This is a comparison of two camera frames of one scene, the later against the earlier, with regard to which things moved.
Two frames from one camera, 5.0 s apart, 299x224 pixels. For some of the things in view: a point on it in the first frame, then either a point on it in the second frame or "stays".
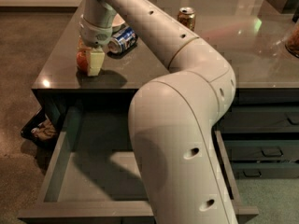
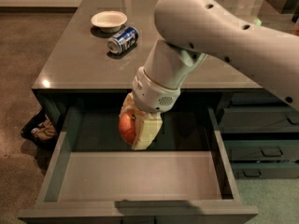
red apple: (82, 62) -> (127, 125)
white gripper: (94, 35) -> (151, 94)
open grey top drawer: (93, 176) stays
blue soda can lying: (121, 40) stays
